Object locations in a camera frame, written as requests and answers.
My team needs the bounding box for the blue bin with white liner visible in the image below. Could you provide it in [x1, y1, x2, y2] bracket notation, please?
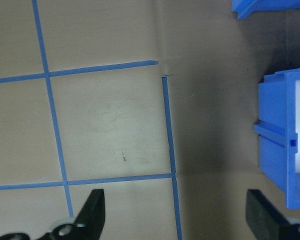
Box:
[253, 67, 300, 210]

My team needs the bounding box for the blue bin with battery pile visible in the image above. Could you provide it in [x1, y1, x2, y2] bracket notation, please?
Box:
[231, 0, 300, 20]

